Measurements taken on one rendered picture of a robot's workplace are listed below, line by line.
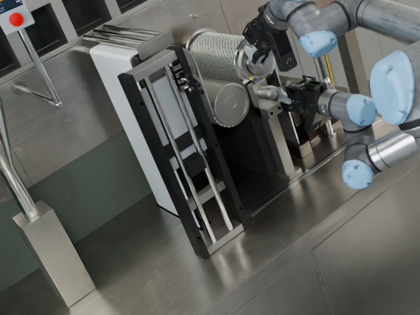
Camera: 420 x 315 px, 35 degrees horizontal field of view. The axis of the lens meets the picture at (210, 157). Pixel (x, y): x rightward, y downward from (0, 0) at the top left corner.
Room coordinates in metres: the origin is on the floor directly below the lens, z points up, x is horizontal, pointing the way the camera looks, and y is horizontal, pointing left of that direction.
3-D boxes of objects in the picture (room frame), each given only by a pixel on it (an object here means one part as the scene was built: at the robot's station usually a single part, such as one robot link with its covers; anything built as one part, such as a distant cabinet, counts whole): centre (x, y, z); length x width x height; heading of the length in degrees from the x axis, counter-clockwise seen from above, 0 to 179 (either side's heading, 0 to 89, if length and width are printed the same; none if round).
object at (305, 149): (1.87, -0.22, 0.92); 0.28 x 0.04 x 0.04; 26
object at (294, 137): (1.87, -0.22, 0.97); 0.23 x 0.01 x 0.09; 26
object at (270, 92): (1.64, -0.22, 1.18); 0.04 x 0.02 x 0.04; 116
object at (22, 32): (1.52, 0.29, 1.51); 0.02 x 0.02 x 0.20
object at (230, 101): (1.79, -0.06, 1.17); 0.26 x 0.12 x 0.12; 26
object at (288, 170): (1.68, -0.20, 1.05); 0.06 x 0.05 x 0.31; 26
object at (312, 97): (1.65, -0.32, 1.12); 0.12 x 0.08 x 0.09; 26
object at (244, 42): (1.73, -0.22, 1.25); 0.15 x 0.01 x 0.15; 116
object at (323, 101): (1.58, -0.36, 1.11); 0.08 x 0.05 x 0.08; 116
